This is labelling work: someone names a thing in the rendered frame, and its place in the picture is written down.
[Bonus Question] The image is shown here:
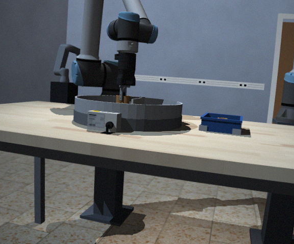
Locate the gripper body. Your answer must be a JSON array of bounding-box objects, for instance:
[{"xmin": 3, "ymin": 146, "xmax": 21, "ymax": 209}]
[{"xmin": 117, "ymin": 52, "xmax": 137, "ymax": 86}]

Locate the grey turntable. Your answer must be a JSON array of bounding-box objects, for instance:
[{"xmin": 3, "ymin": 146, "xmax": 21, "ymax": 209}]
[{"xmin": 72, "ymin": 94, "xmax": 183, "ymax": 133}]

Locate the blue crate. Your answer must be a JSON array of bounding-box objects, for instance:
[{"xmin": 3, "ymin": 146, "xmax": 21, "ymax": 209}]
[{"xmin": 200, "ymin": 112, "xmax": 244, "ymax": 135}]

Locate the white control box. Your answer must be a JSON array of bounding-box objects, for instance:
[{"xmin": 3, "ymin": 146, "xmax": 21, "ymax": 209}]
[{"xmin": 86, "ymin": 110, "xmax": 123, "ymax": 135}]

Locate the black box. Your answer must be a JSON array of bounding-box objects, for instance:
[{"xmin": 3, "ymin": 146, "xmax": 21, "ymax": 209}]
[{"xmin": 50, "ymin": 81, "xmax": 78, "ymax": 104}]

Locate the grey jointed stand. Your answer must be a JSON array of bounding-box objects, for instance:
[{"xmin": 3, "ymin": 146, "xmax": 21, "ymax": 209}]
[{"xmin": 54, "ymin": 43, "xmax": 81, "ymax": 83}]

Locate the wooden table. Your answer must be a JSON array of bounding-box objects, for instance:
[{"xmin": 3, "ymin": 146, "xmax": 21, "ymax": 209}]
[{"xmin": 0, "ymin": 101, "xmax": 294, "ymax": 224}]

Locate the brown door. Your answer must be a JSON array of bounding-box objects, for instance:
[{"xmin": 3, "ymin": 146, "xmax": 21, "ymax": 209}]
[{"xmin": 273, "ymin": 21, "xmax": 294, "ymax": 119}]

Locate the white wall rail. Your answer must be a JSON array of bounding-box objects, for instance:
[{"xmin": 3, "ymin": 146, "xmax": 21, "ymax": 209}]
[{"xmin": 134, "ymin": 74, "xmax": 265, "ymax": 91}]

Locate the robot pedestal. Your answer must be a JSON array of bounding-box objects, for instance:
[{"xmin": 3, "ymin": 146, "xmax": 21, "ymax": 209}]
[
  {"xmin": 249, "ymin": 192, "xmax": 294, "ymax": 244},
  {"xmin": 80, "ymin": 166, "xmax": 134, "ymax": 226}
]

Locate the white door frame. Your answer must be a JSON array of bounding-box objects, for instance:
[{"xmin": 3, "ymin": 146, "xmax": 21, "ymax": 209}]
[{"xmin": 266, "ymin": 13, "xmax": 294, "ymax": 124}]

